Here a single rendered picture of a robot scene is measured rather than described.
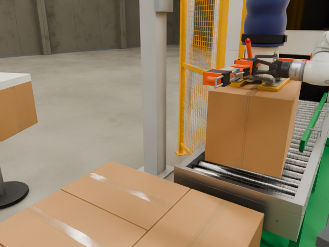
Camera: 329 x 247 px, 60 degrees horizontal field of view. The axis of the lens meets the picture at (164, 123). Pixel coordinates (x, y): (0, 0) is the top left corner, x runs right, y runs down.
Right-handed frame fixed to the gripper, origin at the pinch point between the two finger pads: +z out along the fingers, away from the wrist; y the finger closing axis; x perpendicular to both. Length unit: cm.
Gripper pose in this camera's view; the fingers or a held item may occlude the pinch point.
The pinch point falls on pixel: (245, 65)
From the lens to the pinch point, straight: 145.1
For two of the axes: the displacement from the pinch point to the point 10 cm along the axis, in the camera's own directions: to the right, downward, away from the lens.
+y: 0.0, 9.4, 3.5
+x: 5.5, -2.9, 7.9
